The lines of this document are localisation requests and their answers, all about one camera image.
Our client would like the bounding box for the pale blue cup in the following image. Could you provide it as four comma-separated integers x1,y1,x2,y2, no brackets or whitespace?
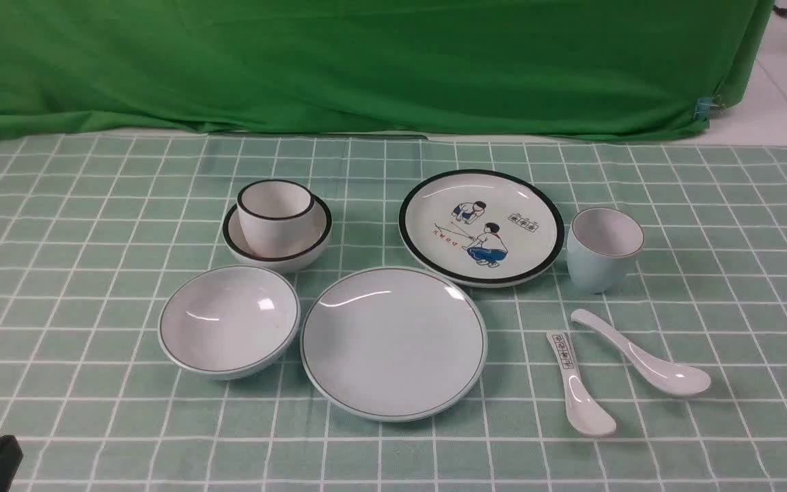
566,208,646,294

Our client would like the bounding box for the plain white ceramic spoon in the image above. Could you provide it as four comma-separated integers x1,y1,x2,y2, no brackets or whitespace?
570,309,712,398

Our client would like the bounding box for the white bowl black rim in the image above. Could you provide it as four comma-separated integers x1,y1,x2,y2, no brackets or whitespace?
221,195,332,274

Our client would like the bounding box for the white cup black rim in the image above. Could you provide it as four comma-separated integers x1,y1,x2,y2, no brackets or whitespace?
236,180,320,258

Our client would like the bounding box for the green backdrop cloth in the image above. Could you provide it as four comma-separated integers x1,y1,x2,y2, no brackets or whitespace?
0,1,773,142

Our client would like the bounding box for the pale blue plate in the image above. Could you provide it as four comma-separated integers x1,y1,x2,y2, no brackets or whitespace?
299,266,489,422

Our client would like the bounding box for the illustrated plate black rim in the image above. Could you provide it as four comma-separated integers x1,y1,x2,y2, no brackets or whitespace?
398,169,564,288

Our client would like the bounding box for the white spoon with characters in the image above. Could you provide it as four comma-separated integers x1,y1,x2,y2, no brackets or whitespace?
547,332,616,438

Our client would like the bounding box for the blue binder clip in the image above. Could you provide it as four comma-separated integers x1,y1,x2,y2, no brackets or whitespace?
691,97,713,122

